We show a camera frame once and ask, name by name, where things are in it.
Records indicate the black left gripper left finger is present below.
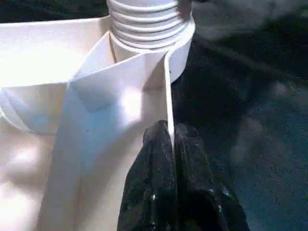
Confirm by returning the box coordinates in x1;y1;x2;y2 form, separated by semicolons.
116;120;179;231

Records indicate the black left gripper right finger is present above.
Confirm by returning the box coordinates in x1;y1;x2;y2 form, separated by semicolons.
174;123;251;231

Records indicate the white plastic table top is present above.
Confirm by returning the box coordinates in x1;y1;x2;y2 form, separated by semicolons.
0;15;196;231

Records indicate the white plastic table leg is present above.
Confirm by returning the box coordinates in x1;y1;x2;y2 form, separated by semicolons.
106;0;194;50

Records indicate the black mat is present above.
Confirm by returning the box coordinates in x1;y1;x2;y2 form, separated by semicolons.
0;0;308;231

